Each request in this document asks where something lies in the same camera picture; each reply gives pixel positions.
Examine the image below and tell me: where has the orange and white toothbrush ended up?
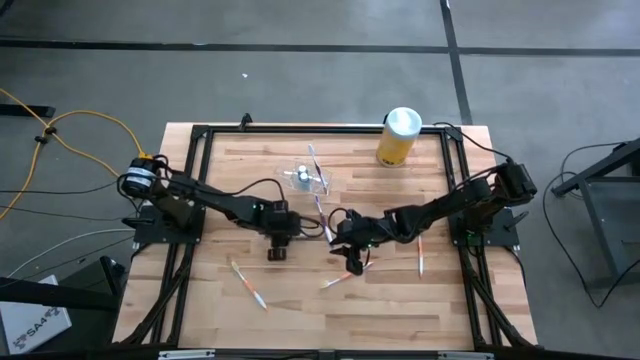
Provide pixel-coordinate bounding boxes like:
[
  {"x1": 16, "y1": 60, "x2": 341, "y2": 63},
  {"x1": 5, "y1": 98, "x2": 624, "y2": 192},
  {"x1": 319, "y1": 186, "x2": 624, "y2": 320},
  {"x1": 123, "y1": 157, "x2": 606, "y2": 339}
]
[
  {"x1": 319, "y1": 262, "x2": 374, "y2": 291},
  {"x1": 229, "y1": 259, "x2": 269, "y2": 312}
]

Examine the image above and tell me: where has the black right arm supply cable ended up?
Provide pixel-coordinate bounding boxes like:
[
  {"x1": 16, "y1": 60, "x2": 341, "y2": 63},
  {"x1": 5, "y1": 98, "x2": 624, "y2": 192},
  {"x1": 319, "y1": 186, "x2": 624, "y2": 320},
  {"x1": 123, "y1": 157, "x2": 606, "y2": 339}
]
[{"x1": 432, "y1": 121, "x2": 514, "y2": 164}]

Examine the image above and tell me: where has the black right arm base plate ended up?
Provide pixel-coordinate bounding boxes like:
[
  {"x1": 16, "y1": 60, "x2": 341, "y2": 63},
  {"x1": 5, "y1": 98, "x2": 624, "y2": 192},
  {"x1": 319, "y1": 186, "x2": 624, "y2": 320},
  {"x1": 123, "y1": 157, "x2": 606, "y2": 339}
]
[{"x1": 446, "y1": 206, "x2": 531, "y2": 249}]

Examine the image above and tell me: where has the yellow extension cable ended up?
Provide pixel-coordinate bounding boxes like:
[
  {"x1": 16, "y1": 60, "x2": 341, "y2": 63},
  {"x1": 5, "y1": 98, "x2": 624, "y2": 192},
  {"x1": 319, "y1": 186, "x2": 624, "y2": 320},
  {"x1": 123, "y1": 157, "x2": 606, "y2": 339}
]
[{"x1": 0, "y1": 87, "x2": 154, "y2": 222}]

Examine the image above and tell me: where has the clear plastic organizer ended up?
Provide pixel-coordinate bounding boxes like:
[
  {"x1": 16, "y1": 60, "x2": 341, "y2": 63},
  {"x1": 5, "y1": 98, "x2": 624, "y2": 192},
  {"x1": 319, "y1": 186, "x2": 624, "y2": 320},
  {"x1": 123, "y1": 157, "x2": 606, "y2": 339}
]
[{"x1": 273, "y1": 158, "x2": 334, "y2": 195}]

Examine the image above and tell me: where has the black metal stand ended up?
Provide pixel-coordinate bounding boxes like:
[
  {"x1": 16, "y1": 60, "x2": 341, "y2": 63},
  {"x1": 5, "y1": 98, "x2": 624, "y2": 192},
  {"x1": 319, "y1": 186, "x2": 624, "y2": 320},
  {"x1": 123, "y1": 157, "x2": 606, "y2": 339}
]
[{"x1": 551, "y1": 137, "x2": 640, "y2": 292}]

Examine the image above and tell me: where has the yellow canister with white lid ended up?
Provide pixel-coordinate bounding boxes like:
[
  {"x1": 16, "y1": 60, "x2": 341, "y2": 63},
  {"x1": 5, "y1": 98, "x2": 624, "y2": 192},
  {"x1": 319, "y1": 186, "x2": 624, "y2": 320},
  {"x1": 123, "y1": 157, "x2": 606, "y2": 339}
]
[{"x1": 375, "y1": 106, "x2": 424, "y2": 169}]

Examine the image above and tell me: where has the white floor cable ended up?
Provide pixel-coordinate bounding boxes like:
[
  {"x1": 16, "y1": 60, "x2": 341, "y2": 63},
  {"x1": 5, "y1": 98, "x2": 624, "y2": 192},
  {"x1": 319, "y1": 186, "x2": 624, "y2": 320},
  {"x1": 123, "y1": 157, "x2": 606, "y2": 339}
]
[{"x1": 5, "y1": 227, "x2": 137, "y2": 279}]

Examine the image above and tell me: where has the black looped floor cable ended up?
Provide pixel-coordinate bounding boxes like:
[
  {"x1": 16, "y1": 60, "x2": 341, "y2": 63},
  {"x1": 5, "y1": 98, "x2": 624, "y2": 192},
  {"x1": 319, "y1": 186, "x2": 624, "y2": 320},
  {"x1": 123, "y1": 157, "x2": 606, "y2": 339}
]
[{"x1": 541, "y1": 189, "x2": 640, "y2": 309}]

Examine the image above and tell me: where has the black furniture base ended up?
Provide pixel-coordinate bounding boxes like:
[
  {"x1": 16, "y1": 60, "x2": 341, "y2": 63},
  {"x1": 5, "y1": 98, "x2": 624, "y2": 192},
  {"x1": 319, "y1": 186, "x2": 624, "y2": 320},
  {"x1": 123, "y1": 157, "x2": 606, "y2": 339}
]
[{"x1": 0, "y1": 254, "x2": 127, "y2": 315}]

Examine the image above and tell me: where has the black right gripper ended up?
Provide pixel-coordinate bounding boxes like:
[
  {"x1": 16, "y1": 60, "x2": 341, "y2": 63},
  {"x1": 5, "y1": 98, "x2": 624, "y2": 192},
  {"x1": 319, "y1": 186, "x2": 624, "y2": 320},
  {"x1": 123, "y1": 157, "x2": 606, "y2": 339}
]
[{"x1": 327, "y1": 209, "x2": 399, "y2": 276}]

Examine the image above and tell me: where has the black floor bar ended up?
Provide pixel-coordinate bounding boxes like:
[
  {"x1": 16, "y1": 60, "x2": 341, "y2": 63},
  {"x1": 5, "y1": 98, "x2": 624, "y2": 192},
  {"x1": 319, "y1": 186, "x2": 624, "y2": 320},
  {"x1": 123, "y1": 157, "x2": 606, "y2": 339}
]
[{"x1": 0, "y1": 103, "x2": 57, "y2": 120}]

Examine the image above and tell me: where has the silver edge bracket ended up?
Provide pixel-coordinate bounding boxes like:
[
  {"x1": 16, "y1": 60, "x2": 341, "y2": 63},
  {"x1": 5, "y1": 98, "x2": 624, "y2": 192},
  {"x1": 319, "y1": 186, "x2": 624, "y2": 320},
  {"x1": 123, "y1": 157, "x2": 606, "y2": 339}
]
[
  {"x1": 157, "y1": 349, "x2": 216, "y2": 360},
  {"x1": 438, "y1": 351, "x2": 496, "y2": 360}
]

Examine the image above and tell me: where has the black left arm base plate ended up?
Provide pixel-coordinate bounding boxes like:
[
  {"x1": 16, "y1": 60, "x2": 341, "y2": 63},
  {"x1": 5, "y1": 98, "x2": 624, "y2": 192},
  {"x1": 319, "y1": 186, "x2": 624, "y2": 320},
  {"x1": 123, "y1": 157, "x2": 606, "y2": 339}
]
[{"x1": 121, "y1": 203, "x2": 207, "y2": 246}]

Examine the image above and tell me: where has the thin black floor cable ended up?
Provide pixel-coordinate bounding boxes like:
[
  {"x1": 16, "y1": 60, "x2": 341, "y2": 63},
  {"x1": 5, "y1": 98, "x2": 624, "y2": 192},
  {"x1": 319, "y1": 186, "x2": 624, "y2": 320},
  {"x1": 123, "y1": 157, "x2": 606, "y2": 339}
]
[
  {"x1": 0, "y1": 180, "x2": 120, "y2": 195},
  {"x1": 0, "y1": 204, "x2": 127, "y2": 222}
]

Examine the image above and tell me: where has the black aluminium table frame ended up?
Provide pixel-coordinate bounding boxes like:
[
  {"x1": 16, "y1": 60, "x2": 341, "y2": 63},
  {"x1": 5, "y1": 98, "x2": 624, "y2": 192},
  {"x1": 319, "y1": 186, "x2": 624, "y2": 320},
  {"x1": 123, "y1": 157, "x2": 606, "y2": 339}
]
[{"x1": 113, "y1": 122, "x2": 539, "y2": 354}]

